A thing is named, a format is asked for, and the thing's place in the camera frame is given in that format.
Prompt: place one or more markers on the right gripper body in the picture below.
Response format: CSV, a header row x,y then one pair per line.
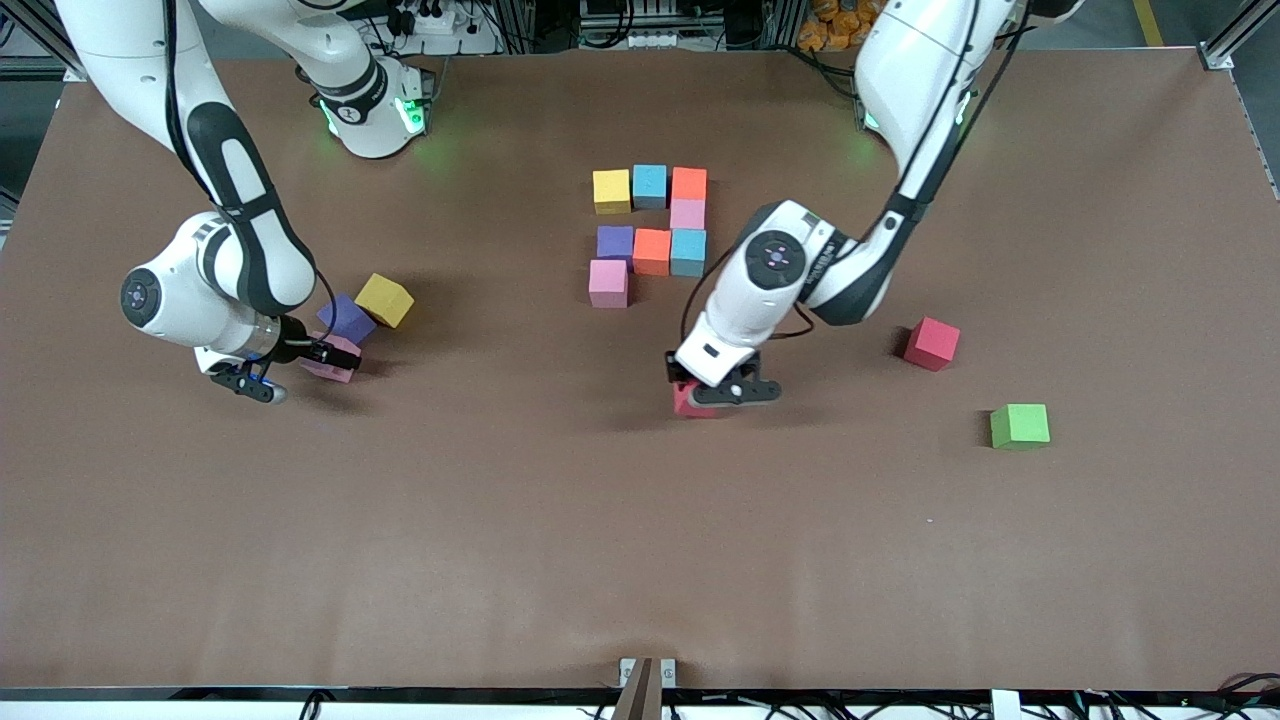
x,y
295,350

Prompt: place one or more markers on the pink foam cube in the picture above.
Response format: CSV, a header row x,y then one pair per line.
x,y
686,214
608,283
340,372

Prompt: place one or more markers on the red foam cube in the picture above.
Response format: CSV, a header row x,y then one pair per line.
x,y
932,343
685,405

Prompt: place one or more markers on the blue foam cube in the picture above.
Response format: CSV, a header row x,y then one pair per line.
x,y
649,186
688,252

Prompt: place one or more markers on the orange foam cube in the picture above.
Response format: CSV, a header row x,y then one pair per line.
x,y
651,251
688,184

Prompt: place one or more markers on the purple foam cube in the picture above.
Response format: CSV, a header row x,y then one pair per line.
x,y
615,242
350,316

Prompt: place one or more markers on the yellow foam cube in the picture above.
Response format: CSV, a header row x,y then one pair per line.
x,y
384,299
612,191

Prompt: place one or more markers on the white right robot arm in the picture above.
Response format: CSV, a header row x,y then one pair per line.
x,y
250,250

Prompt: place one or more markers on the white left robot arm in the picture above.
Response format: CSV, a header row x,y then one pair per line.
x,y
780,270

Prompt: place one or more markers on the green foam cube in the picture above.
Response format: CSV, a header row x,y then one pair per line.
x,y
1020,426

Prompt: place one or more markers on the white power strip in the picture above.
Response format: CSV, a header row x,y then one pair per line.
x,y
435,20

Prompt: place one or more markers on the pile of orange fruit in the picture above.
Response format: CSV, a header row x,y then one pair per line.
x,y
835,25

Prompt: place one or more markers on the small white box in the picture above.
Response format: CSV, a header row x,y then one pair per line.
x,y
1005,705

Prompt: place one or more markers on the metal table edge bracket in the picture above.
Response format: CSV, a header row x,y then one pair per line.
x,y
627,668

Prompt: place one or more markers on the brown post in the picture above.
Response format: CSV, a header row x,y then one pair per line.
x,y
640,700

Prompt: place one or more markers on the aluminium frame profile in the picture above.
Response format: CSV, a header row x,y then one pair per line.
x,y
1228,45
40,45

